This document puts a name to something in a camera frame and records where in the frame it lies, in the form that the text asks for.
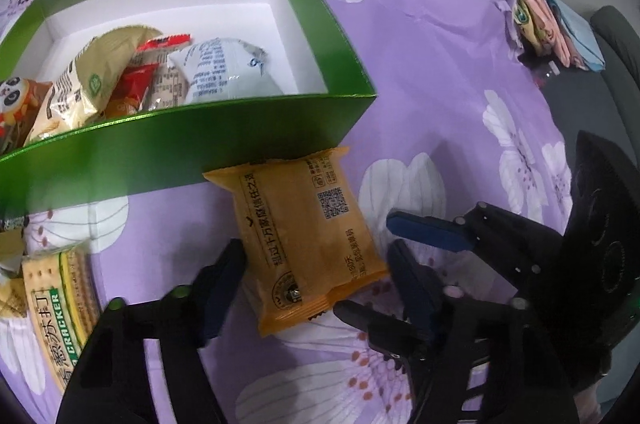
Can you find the dark green sofa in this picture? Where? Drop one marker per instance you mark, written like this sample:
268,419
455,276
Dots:
606,103

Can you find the gold snack packet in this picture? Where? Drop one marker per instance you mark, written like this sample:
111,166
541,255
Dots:
13,248

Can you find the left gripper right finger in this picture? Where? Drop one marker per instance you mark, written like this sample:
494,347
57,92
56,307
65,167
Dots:
471,361

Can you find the red milk tea packet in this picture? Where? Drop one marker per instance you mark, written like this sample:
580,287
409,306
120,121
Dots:
129,92

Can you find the folded pink blue clothes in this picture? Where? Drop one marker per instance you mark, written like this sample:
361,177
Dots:
554,29

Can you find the panda snack packet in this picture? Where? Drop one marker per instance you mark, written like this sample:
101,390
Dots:
21,99

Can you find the green cardboard box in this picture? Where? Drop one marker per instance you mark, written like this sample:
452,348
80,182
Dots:
325,91

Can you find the soda cracker packet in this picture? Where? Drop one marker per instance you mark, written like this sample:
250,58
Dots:
63,305

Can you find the cream green snack packet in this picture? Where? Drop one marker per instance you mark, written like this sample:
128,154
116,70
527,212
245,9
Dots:
81,92

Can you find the orange triangular snack packet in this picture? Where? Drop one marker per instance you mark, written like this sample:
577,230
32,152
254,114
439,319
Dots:
168,87

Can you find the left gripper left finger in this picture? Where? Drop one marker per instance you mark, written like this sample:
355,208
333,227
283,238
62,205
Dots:
110,382

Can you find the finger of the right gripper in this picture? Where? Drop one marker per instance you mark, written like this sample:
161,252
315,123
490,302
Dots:
440,228
407,342

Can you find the white silver snack packet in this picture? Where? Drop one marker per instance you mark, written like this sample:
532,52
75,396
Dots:
224,69

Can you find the orange yellow cake packet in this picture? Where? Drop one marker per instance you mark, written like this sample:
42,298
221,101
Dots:
308,245

